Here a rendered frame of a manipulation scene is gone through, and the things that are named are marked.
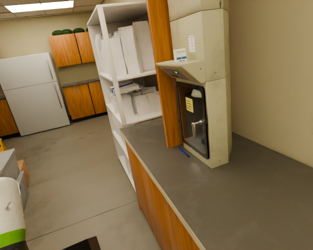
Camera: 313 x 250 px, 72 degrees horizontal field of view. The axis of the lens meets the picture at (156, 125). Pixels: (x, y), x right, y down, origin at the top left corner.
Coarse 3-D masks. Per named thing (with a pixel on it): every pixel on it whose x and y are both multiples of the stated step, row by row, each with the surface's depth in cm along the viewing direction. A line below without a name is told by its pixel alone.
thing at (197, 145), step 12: (180, 84) 123; (192, 84) 111; (180, 96) 127; (192, 96) 114; (204, 96) 103; (180, 108) 131; (204, 108) 105; (192, 120) 121; (204, 120) 108; (192, 132) 125; (204, 132) 111; (192, 144) 129; (204, 144) 115; (204, 156) 118
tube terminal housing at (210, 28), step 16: (192, 16) 97; (208, 16) 92; (224, 16) 97; (176, 32) 114; (192, 32) 101; (208, 32) 94; (224, 32) 98; (176, 48) 119; (208, 48) 96; (224, 48) 99; (208, 64) 99; (224, 64) 102; (176, 80) 129; (208, 80) 101; (224, 80) 104; (208, 96) 103; (224, 96) 107; (208, 112) 106; (224, 112) 109; (224, 128) 112; (224, 144) 115; (208, 160) 118; (224, 160) 119
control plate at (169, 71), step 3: (165, 69) 118; (168, 69) 114; (171, 69) 110; (168, 72) 120; (171, 72) 116; (174, 72) 112; (177, 72) 108; (174, 75) 118; (177, 75) 114; (180, 75) 110; (183, 75) 106; (180, 78) 116; (183, 78) 112; (186, 78) 108
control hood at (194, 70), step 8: (160, 64) 116; (168, 64) 107; (176, 64) 99; (184, 64) 94; (192, 64) 96; (200, 64) 97; (184, 72) 101; (192, 72) 97; (200, 72) 98; (192, 80) 105; (200, 80) 99
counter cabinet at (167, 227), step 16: (144, 176) 158; (144, 192) 176; (160, 192) 124; (144, 208) 199; (160, 208) 134; (160, 224) 147; (176, 224) 109; (160, 240) 162; (176, 240) 118; (192, 240) 92
